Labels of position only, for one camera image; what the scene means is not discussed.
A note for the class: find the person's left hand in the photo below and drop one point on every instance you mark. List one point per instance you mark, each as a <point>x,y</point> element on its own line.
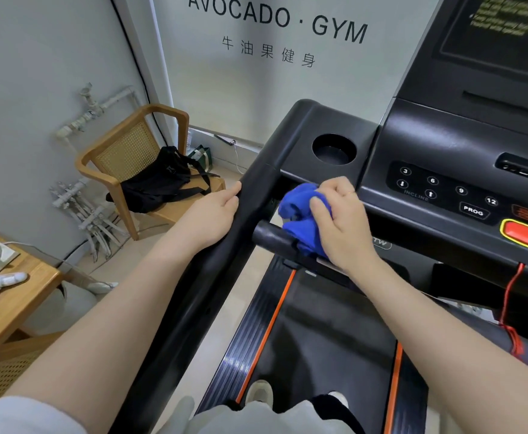
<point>200,223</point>

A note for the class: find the person's right hand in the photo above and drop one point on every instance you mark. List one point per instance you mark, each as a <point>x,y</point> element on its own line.
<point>345,230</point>

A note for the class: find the person's left thumb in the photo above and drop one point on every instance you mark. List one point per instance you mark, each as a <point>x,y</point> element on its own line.
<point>231,206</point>

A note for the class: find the person's right thumb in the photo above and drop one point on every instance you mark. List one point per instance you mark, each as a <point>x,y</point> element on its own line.
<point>320,219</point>

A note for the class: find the blue cleaning cloth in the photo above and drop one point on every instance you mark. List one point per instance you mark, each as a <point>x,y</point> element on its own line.
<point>298,212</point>

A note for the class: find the black treadmill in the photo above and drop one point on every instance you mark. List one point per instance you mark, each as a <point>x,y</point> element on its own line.
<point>426,140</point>

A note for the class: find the person's right forearm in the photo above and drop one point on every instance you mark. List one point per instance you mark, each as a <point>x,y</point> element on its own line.
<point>449,348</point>

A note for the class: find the person's left forearm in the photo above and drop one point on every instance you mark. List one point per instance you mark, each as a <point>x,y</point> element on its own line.
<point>110,320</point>

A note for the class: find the green gift bag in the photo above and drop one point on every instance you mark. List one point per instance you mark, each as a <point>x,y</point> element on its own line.
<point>200,155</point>

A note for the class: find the black backpack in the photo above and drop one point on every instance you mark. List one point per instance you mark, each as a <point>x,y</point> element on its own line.
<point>155,185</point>

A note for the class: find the wooden rattan armchair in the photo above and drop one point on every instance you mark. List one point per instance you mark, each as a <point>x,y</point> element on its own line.
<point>124,153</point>

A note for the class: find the white pipe manifold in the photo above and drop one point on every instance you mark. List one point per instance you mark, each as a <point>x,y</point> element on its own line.
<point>83,212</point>

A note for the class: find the white right shoe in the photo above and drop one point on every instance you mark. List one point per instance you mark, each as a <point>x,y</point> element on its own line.
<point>338,398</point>

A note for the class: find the white shoe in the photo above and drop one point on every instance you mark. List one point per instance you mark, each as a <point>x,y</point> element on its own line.
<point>259,393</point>
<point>338,398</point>

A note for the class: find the white left shoe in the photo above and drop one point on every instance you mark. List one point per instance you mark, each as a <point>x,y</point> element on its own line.
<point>259,393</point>

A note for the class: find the black trousers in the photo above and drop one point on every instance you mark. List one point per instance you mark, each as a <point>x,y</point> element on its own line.
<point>336,420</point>

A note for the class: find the light grey shirt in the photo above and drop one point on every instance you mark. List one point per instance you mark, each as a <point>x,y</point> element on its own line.
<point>255,420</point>

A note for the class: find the wooden table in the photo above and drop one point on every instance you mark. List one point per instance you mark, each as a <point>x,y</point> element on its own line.
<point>20,289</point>

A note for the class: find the white handheld toy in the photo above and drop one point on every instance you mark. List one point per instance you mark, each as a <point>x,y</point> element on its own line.
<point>2,281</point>

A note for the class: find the wooden rattan chair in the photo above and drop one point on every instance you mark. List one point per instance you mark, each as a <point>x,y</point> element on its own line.
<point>2,375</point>

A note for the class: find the white wall pipe with valve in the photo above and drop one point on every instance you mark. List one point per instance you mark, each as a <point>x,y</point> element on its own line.
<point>87,115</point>

